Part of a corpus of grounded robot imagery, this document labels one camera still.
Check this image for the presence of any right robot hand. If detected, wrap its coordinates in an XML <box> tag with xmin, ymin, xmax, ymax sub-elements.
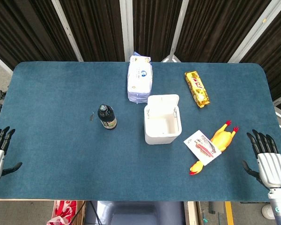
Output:
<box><xmin>242</xmin><ymin>129</ymin><xmax>281</xmax><ymax>188</ymax></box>

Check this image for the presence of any white plastic box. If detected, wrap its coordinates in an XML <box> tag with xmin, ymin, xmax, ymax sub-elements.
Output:
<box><xmin>144</xmin><ymin>94</ymin><xmax>183</xmax><ymax>145</ymax></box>

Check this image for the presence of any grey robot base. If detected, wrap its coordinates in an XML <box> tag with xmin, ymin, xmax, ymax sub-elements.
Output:
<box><xmin>85</xmin><ymin>201</ymin><xmax>185</xmax><ymax>225</ymax></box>

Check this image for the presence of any yellow rubber chicken toy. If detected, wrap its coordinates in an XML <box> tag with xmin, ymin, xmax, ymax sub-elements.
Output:
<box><xmin>189</xmin><ymin>120</ymin><xmax>239</xmax><ymax>176</ymax></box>

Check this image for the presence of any white printed card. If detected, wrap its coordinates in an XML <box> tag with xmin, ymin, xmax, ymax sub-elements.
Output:
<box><xmin>183</xmin><ymin>130</ymin><xmax>222</xmax><ymax>166</ymax></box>

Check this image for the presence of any blue table mat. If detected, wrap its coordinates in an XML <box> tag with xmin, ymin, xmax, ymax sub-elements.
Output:
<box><xmin>0</xmin><ymin>61</ymin><xmax>281</xmax><ymax>203</ymax></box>

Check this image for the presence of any red white plastic bag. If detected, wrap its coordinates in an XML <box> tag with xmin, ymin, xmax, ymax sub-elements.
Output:
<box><xmin>46</xmin><ymin>200</ymin><xmax>78</xmax><ymax>225</ymax></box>

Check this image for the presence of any gold snack bar wrapper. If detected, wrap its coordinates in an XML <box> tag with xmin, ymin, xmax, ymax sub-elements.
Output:
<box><xmin>184</xmin><ymin>71</ymin><xmax>211</xmax><ymax>109</ymax></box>

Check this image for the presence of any dark glass bottle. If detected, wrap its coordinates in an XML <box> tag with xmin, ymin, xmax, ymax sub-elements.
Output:
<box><xmin>97</xmin><ymin>105</ymin><xmax>118</xmax><ymax>131</ymax></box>

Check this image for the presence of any white tissue pack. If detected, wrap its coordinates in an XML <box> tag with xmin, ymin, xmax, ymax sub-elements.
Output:
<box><xmin>127</xmin><ymin>51</ymin><xmax>154</xmax><ymax>104</ymax></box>

